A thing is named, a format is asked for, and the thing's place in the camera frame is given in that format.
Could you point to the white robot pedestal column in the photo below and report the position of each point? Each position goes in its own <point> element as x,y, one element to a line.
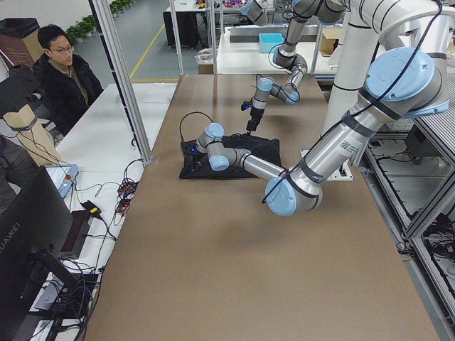
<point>341,141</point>

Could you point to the black monitor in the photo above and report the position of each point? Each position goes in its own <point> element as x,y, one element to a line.
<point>33,230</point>

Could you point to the seated person in black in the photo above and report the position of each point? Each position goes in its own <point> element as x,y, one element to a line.
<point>70,86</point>

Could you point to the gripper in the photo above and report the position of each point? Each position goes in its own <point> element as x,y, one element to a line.
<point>255,114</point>
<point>197,158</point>

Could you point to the teach pendant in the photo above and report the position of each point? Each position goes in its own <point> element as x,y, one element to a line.
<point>63,177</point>

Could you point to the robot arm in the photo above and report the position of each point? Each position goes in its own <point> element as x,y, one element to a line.
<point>286,57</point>
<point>392,66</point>

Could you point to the black power strip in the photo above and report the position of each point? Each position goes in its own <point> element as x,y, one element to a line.
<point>125,194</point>

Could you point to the blue plastic bin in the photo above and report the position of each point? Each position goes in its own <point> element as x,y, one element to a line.
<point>269,42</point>

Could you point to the aluminium frame post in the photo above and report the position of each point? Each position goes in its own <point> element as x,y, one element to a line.
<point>108,34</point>

